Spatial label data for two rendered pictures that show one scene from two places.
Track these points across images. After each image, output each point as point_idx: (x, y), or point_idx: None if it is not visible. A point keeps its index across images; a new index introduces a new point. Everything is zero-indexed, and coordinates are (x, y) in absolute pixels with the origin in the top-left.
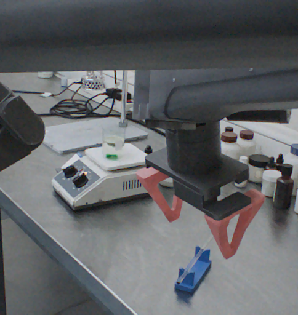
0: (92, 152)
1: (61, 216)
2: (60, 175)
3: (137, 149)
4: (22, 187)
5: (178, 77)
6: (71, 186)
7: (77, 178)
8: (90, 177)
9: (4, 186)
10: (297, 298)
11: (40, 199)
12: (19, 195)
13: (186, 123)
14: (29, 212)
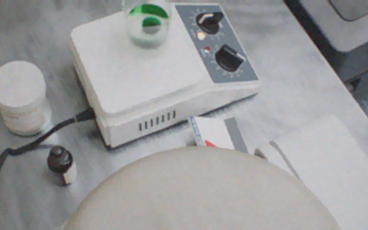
0: (187, 63)
1: (236, 2)
2: (246, 73)
3: (93, 76)
4: (315, 103)
5: None
6: (225, 31)
7: (214, 12)
8: (191, 20)
9: (348, 107)
10: None
11: (275, 58)
12: (314, 70)
13: None
14: (288, 15)
